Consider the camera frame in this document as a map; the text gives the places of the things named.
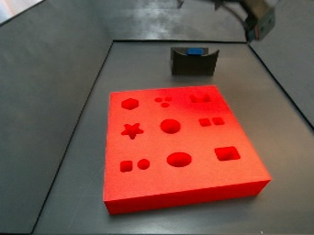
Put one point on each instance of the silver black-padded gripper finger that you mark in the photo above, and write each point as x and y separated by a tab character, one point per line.
218	4

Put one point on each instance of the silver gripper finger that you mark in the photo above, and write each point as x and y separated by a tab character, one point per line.
179	3

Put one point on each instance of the blue square-circle object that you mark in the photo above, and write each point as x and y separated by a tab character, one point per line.
195	51

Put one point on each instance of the black curved fixture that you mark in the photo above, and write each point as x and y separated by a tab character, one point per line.
193	65

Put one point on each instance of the red foam shape block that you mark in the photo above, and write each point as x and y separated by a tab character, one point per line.
177	150

